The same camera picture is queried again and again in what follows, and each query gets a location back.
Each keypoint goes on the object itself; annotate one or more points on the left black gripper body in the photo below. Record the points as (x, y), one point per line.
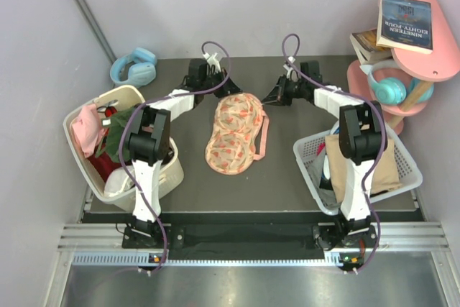
(213, 81)

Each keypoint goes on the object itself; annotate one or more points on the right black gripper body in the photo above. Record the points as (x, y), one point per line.
(292, 90)

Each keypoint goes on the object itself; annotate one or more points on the floral mesh laundry bag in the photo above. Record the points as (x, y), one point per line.
(239, 136)

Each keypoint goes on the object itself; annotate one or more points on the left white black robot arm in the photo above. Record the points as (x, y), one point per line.
(147, 138)

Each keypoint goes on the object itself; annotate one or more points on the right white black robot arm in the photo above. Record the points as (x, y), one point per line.
(362, 141)

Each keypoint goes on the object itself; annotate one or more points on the blue headphones on table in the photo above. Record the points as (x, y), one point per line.
(136, 69)

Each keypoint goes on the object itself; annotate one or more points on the stacked paperback books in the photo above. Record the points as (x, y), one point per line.
(366, 49)

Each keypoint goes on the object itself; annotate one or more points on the teal headphones on shelf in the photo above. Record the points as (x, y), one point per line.
(390, 91)

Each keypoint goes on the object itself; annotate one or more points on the dark green garment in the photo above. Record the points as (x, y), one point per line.
(114, 127)

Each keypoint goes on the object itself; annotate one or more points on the grey garment in basket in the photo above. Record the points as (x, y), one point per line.
(322, 186)

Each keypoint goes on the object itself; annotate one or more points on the pink garment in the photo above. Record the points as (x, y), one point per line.
(87, 129)

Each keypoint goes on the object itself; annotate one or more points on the red garment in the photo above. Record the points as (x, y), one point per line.
(103, 165)

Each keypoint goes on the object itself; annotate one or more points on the white garment in basket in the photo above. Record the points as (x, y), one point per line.
(117, 183)

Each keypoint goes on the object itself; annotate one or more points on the beige folded garment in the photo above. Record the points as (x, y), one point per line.
(385, 176)

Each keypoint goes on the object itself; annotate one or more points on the Nineteen Eighty-Four book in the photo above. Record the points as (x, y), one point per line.
(405, 24)

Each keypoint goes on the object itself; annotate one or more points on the white perforated plastic basket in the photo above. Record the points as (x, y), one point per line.
(410, 176)

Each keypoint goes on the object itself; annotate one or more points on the pink tiered shelf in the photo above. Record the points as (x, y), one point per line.
(438, 66)

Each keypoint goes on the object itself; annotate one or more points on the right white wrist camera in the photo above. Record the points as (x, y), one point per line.
(291, 73)

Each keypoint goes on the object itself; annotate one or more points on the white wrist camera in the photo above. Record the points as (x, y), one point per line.
(213, 61)
(291, 73)

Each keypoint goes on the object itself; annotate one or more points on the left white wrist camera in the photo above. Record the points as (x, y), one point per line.
(213, 61)

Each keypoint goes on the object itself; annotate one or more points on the aluminium rail frame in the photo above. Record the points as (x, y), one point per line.
(101, 236)

